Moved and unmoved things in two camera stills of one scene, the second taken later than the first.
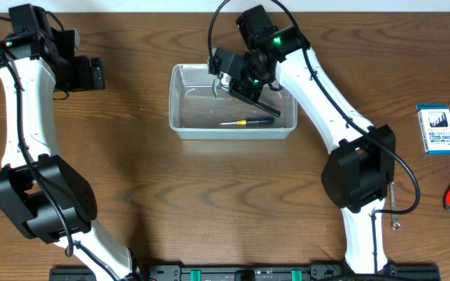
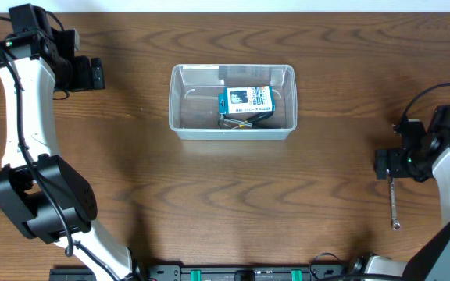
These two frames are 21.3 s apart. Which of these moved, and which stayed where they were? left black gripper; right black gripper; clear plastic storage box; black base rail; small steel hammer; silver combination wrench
Moved: small steel hammer; right black gripper
Stayed: silver combination wrench; black base rail; left black gripper; clear plastic storage box
